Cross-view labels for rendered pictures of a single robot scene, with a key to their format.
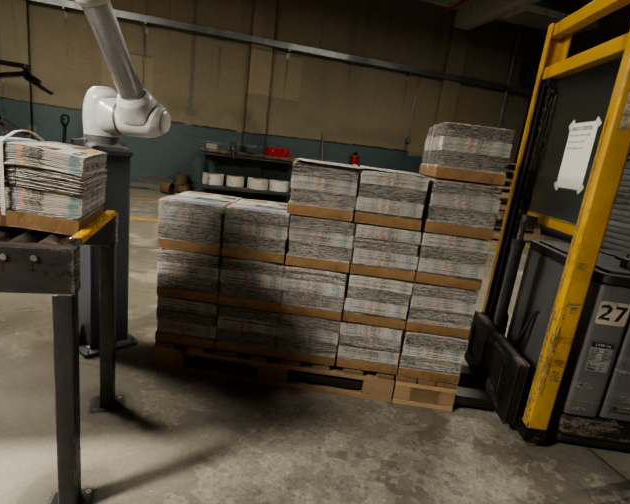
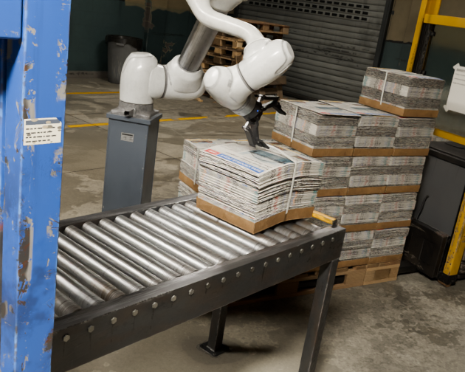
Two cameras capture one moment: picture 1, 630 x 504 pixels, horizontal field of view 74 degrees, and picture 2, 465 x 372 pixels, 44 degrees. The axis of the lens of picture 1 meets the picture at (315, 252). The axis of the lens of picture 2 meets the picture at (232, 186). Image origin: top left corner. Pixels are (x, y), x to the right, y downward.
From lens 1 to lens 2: 2.20 m
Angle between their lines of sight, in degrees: 33
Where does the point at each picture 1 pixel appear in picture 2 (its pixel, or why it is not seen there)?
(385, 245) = (369, 170)
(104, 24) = not seen: hidden behind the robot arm
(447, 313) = (399, 211)
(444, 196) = (406, 129)
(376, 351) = (356, 249)
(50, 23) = not seen: outside the picture
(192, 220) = not seen: hidden behind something
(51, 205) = (305, 199)
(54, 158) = (314, 167)
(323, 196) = (335, 139)
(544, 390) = (459, 249)
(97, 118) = (150, 88)
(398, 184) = (381, 124)
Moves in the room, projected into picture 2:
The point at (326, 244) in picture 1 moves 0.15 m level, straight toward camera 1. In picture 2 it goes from (333, 176) to (351, 185)
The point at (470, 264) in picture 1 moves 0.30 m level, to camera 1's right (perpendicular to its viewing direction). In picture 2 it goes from (415, 174) to (446, 172)
